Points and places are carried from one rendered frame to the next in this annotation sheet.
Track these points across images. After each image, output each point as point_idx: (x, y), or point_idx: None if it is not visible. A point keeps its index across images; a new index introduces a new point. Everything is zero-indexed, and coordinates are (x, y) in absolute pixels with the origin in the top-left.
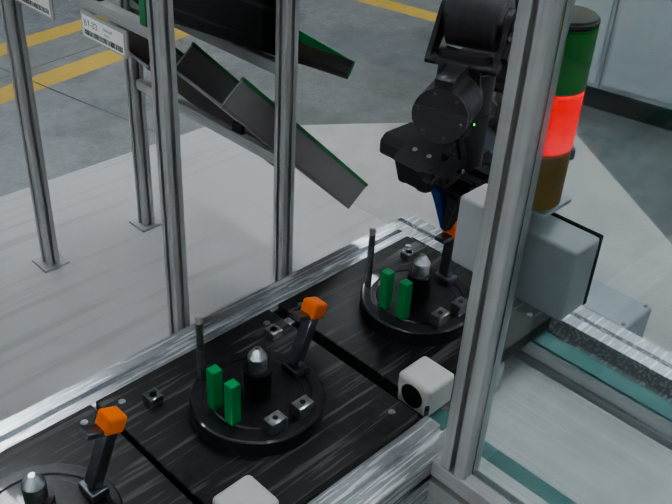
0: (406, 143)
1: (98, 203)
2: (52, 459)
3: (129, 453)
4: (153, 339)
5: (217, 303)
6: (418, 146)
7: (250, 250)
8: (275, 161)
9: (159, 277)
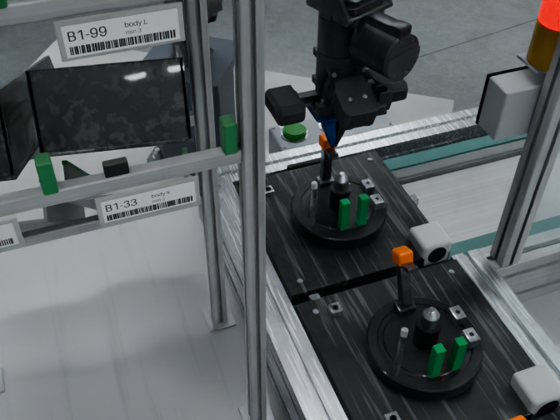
0: (303, 103)
1: None
2: None
3: None
4: None
5: (172, 360)
6: (348, 95)
7: (103, 308)
8: (207, 200)
9: (99, 397)
